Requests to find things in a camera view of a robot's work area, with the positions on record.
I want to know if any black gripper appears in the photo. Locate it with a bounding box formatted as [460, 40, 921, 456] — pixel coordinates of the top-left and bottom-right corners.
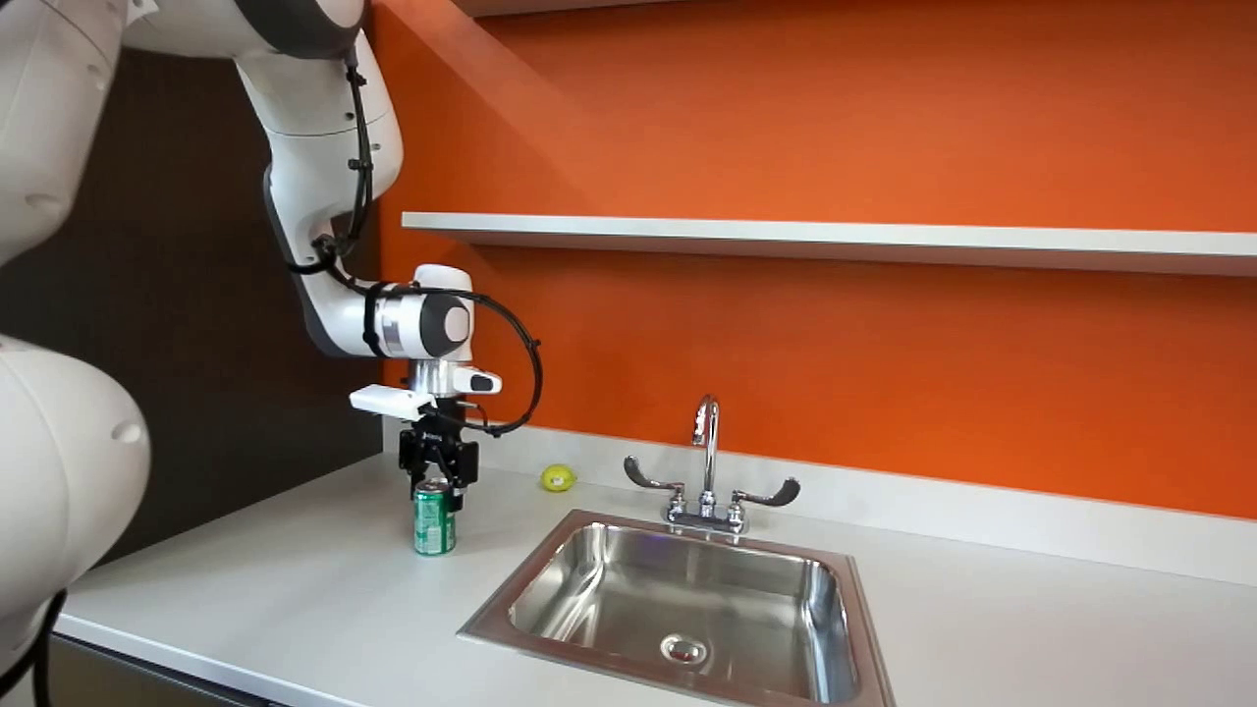
[397, 406, 482, 515]

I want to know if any green soda can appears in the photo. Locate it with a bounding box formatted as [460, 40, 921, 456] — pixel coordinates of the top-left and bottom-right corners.
[408, 481, 464, 564]

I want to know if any chrome sink faucet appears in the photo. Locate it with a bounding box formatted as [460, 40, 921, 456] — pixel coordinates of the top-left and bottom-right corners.
[620, 392, 806, 545]

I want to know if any stainless steel sink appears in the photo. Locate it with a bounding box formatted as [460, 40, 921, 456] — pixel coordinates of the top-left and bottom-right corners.
[460, 509, 901, 707]

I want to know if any dark wood cabinet panel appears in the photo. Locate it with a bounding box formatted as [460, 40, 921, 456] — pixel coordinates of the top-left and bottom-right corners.
[0, 48, 400, 571]

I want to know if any white backsplash strip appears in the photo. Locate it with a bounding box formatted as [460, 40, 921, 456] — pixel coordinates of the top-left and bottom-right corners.
[376, 416, 1257, 594]

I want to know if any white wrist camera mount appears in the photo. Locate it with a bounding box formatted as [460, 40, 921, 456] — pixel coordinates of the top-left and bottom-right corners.
[348, 359, 509, 425]

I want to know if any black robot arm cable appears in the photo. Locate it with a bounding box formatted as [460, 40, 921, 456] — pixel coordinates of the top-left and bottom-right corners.
[286, 54, 545, 442]

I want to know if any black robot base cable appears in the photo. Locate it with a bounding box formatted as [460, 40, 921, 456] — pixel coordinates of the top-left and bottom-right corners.
[0, 584, 71, 700]

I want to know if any long white wall shelf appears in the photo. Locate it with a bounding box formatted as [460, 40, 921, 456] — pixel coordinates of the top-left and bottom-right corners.
[397, 207, 1257, 279]

